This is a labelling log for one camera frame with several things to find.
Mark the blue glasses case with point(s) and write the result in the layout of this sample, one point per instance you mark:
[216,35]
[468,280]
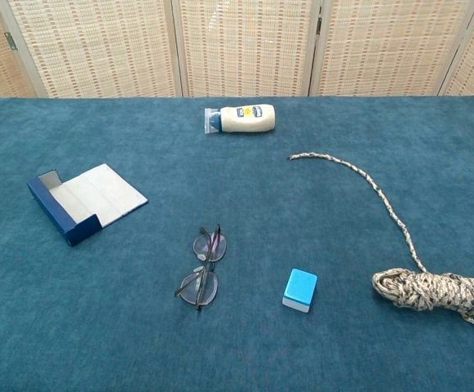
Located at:
[98,192]

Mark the white mayonnaise squeeze bottle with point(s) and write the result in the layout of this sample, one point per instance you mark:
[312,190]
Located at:
[249,120]

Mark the blue and white block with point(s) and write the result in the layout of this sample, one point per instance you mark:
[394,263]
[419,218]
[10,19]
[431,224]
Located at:
[299,286]

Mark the dark-framed eyeglasses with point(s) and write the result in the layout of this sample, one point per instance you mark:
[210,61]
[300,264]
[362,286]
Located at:
[199,288]

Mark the woven bamboo folding screen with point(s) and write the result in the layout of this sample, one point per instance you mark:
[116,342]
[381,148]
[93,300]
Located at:
[244,49]

